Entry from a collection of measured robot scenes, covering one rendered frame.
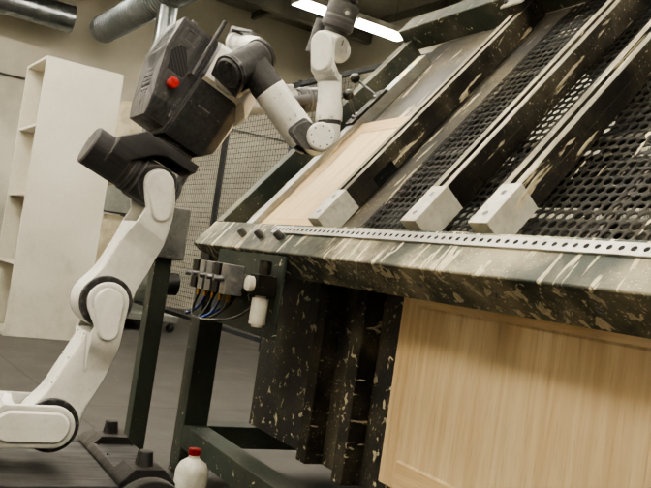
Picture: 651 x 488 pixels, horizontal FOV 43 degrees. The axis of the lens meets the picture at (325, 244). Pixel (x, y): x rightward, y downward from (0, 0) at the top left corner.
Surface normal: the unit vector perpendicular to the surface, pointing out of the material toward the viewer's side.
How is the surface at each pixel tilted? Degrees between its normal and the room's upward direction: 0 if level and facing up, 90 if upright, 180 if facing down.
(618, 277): 51
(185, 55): 90
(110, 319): 90
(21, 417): 90
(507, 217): 90
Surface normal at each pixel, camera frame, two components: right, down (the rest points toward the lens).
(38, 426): 0.48, 0.04
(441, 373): -0.86, -0.14
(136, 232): 0.20, 0.37
